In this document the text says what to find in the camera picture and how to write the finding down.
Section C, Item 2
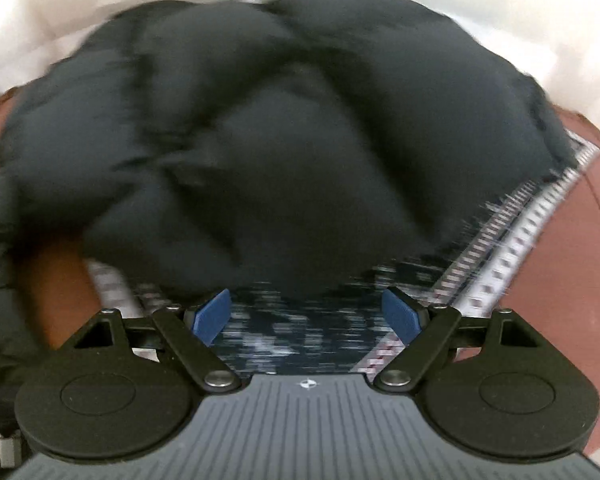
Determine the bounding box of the black puffer jacket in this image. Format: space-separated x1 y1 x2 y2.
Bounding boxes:
0 0 577 429

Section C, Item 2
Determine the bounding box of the black white patterned blanket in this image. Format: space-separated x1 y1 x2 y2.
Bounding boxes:
85 125 600 375

